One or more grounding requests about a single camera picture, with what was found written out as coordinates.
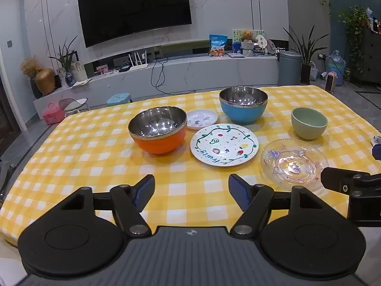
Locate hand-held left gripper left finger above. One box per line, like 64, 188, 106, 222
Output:
60, 174, 156, 236

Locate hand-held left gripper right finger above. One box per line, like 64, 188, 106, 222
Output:
229, 173, 323, 239

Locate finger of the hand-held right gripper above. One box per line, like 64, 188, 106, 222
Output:
321, 167, 371, 193

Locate orange steel-lined bowl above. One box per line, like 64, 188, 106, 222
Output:
128, 106, 188, 155

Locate large white fruit-print plate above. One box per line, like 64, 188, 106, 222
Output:
190, 123, 259, 167

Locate clear iridescent glass plate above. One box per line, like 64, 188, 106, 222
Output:
260, 138, 329, 193

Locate pale green ceramic bowl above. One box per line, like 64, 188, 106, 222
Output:
291, 107, 328, 140

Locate yellow checked tablecloth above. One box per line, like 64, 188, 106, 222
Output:
0, 85, 381, 245

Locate blue steel-lined bowl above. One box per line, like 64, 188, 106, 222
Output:
219, 86, 268, 125

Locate small white printed plate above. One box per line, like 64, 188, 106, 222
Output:
186, 109, 218, 130

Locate light blue stool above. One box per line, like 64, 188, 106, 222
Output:
106, 93, 133, 105

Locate beige space heater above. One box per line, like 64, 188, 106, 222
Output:
325, 72, 338, 93

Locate leafy plant in black pot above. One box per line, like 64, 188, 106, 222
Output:
283, 25, 328, 84

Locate stool with dark backrest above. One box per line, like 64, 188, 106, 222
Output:
59, 98, 90, 117

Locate pink storage box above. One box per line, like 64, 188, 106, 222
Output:
42, 102, 65, 125

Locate grey trash bin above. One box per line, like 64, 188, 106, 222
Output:
277, 51, 302, 86

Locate marble television console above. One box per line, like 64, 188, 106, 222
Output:
33, 55, 280, 112

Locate white wifi router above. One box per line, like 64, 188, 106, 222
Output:
129, 52, 149, 72

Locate dark sideboard cabinet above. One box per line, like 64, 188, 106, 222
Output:
356, 27, 381, 88

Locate plant in blue vase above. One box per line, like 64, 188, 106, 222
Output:
49, 36, 78, 87

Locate white framed picture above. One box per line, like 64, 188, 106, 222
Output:
56, 61, 87, 81

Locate blue snack bag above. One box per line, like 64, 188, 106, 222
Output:
209, 34, 228, 57

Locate gold vase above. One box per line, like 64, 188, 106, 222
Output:
35, 68, 56, 93

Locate hanging green vine plant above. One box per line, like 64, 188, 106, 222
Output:
338, 6, 370, 75

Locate green picture card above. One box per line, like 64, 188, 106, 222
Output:
232, 29, 265, 51

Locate dark glass door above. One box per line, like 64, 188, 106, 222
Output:
0, 74, 21, 155

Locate dried yellow flowers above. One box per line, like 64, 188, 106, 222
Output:
20, 56, 40, 79

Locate black power cable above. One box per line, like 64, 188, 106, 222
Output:
151, 56, 197, 94

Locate wall-mounted black television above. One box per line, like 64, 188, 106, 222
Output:
77, 0, 192, 48

